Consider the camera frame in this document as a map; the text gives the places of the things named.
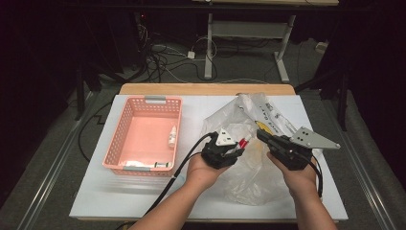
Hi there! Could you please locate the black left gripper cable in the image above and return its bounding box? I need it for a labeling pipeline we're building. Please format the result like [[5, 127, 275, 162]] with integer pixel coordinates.
[[114, 131, 218, 230]]

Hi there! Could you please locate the person's left hand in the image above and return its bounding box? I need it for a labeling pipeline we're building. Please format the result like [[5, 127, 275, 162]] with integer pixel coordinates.
[[185, 152, 232, 194]]

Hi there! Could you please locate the tangle of black floor cables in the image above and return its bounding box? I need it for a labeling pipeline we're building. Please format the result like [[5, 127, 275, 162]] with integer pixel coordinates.
[[133, 23, 221, 84]]

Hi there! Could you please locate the white box on floor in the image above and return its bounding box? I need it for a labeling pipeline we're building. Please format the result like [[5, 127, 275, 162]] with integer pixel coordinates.
[[315, 40, 329, 55]]

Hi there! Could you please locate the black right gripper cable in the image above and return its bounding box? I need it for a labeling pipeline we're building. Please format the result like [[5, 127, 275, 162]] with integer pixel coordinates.
[[306, 154, 325, 198]]

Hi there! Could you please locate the black stand leg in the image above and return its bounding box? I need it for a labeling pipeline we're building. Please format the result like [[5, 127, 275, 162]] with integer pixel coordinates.
[[74, 63, 103, 122], [295, 68, 350, 132]]

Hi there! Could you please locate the white metal desk frame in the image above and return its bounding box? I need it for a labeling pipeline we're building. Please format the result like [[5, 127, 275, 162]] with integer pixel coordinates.
[[203, 12, 297, 83]]

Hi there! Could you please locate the person's right hand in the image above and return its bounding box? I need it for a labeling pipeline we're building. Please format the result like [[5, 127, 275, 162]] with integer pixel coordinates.
[[266, 150, 320, 198]]

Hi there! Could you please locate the white board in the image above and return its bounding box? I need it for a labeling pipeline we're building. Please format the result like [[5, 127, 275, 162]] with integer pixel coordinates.
[[69, 94, 350, 221]]

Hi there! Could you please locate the clear plastic bag smiley print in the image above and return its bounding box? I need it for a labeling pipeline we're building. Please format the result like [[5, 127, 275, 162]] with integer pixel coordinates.
[[200, 92, 324, 207]]

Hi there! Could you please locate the pink plastic basket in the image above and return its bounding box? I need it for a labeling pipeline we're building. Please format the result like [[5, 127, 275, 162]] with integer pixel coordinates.
[[101, 95, 184, 177]]

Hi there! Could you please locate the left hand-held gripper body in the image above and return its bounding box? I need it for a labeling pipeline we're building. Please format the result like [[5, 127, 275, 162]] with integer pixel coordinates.
[[200, 127, 241, 171]]

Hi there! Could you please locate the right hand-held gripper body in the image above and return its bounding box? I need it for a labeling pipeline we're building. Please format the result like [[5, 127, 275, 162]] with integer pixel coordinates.
[[266, 126, 341, 172]]

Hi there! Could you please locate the metal floor rail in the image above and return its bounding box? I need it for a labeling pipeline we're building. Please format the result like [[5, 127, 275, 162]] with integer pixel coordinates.
[[15, 90, 99, 230], [322, 95, 398, 230]]

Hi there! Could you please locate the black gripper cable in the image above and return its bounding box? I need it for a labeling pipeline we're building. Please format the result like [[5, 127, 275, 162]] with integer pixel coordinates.
[[306, 154, 325, 198], [114, 131, 218, 230]]

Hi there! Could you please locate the black cable on floor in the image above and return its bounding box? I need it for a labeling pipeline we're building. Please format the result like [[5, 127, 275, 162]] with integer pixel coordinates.
[[78, 101, 113, 163]]

